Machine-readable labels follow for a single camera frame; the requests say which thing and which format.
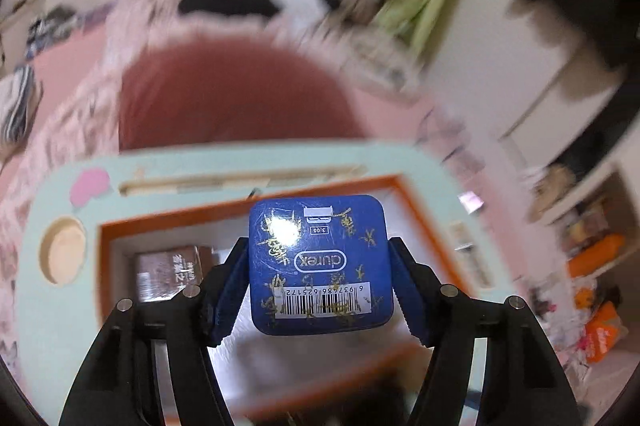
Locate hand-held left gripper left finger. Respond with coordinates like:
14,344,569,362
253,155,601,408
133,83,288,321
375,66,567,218
59,236,251,426

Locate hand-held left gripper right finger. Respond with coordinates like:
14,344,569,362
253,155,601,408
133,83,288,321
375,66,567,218
389,236,587,426

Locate orange storage box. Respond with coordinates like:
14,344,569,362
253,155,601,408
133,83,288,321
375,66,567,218
97,175,493,424

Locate blue tin box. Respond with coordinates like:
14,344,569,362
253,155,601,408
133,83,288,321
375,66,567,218
248,195,395,337

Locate mint green cartoon desktop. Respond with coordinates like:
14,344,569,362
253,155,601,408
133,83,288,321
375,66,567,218
15,141,506,426

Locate brown carton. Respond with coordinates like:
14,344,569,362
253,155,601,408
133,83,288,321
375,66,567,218
131,245,216,304

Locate beige plush toy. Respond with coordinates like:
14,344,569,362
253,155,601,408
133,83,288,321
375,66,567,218
527,163,578,222

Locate orange packet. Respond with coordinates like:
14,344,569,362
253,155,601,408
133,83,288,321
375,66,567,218
567,233,626,278
584,301,630,364

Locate red pillow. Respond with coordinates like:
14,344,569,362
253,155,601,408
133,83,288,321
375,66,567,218
117,41,366,152

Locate white shelf unit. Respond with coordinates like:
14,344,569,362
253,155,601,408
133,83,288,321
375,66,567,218
525,146,640,382

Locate white striped blanket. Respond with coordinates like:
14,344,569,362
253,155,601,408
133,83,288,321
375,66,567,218
0,66,41,147

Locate pink floral bedspread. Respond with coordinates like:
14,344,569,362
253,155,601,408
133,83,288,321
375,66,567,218
0,0,591,407

